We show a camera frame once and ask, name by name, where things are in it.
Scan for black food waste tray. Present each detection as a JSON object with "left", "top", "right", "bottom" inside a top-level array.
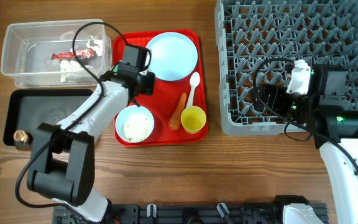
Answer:
[{"left": 3, "top": 89, "right": 93, "bottom": 146}]

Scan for light blue rice bowl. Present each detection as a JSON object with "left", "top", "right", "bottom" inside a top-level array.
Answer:
[{"left": 115, "top": 105, "right": 155, "bottom": 143}]

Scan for white rice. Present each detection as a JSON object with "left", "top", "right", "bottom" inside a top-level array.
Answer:
[{"left": 122, "top": 113, "right": 154, "bottom": 142}]

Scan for white plastic spoon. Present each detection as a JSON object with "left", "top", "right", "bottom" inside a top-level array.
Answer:
[{"left": 186, "top": 72, "right": 201, "bottom": 108}]

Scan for clear plastic bin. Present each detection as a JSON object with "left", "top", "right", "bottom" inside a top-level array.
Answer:
[{"left": 1, "top": 19, "right": 112, "bottom": 88}]

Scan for yellow plastic cup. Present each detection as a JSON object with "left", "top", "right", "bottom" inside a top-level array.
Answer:
[{"left": 180, "top": 106, "right": 206, "bottom": 134}]

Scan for large white napkin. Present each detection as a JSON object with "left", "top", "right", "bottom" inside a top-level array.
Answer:
[{"left": 60, "top": 60, "right": 90, "bottom": 83}]

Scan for brown food scrap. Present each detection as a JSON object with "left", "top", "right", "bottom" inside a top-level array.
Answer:
[{"left": 13, "top": 129, "right": 31, "bottom": 144}]

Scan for light blue plate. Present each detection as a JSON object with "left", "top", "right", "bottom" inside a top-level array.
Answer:
[{"left": 146, "top": 32, "right": 198, "bottom": 82}]

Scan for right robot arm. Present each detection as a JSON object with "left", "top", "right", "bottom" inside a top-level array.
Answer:
[{"left": 252, "top": 58, "right": 358, "bottom": 223}]

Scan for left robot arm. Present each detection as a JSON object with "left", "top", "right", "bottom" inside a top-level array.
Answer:
[{"left": 21, "top": 44, "right": 155, "bottom": 223}]

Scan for small white tissue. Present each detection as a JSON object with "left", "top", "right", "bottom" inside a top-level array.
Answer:
[{"left": 86, "top": 38, "right": 104, "bottom": 56}]

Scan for red plastic tray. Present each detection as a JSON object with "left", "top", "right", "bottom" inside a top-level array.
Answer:
[{"left": 114, "top": 29, "right": 208, "bottom": 147}]

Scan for grey dishwasher rack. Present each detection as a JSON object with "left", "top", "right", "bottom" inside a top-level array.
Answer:
[{"left": 214, "top": 0, "right": 358, "bottom": 136}]

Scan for orange carrot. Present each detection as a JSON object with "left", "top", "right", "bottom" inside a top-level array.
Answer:
[{"left": 168, "top": 93, "right": 187, "bottom": 130}]

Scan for red snack wrapper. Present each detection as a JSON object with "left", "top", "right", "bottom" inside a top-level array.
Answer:
[{"left": 51, "top": 48, "right": 95, "bottom": 60}]

